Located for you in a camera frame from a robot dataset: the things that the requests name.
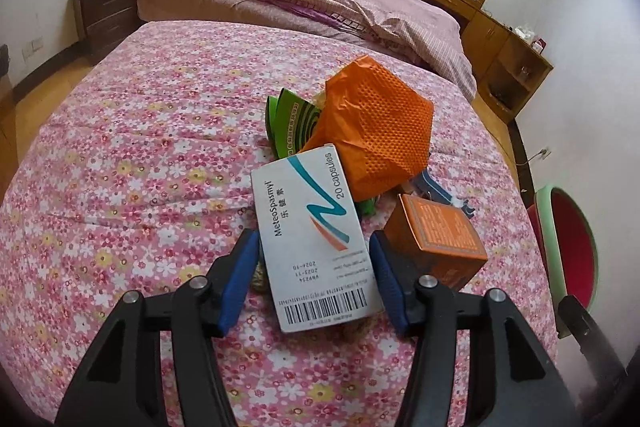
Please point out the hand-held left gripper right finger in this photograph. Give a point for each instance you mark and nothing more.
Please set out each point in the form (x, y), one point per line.
(387, 279)

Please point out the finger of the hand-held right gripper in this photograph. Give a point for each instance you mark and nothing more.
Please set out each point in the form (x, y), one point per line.
(592, 347)

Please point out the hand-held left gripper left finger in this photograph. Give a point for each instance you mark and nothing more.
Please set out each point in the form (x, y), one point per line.
(239, 279)

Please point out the orange cardboard box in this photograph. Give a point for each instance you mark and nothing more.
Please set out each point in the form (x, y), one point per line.
(440, 232)

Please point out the white medicine box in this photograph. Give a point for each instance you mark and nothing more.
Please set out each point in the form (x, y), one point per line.
(310, 232)

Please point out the blue and white packaging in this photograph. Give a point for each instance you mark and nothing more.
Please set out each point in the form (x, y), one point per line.
(432, 189)

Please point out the red bin with green rim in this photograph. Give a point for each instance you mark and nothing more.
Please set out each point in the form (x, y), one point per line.
(570, 247)

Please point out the orange perforated plastic bag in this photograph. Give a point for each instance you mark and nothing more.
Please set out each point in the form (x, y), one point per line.
(380, 122)

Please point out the green spiral print packet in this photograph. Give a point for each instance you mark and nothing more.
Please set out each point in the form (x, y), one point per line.
(295, 122)

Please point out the pink floral bed sheet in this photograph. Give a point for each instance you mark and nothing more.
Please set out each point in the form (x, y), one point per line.
(140, 167)

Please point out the long wooden cabinet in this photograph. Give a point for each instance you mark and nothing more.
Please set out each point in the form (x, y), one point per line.
(480, 32)

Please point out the small red box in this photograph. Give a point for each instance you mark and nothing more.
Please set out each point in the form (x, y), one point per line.
(539, 44)

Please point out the white plastic bag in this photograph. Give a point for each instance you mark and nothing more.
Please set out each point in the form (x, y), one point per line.
(524, 32)

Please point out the dark wooden nightstand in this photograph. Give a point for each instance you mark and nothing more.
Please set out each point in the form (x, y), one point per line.
(105, 14)

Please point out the wall socket with plug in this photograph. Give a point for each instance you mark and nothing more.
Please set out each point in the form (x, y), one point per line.
(545, 152)

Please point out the low wall socket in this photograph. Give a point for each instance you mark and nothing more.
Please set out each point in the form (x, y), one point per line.
(30, 46)

